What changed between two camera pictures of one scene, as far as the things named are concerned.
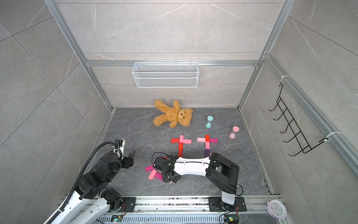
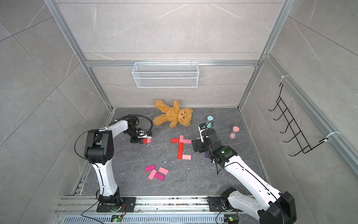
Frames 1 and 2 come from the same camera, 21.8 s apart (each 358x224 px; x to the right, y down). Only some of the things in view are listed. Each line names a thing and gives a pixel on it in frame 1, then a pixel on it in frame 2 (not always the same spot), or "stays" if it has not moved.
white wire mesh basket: [165, 75] stays
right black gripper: [165, 179] -> [200, 143]
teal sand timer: [209, 118] stays
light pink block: [187, 141] stays
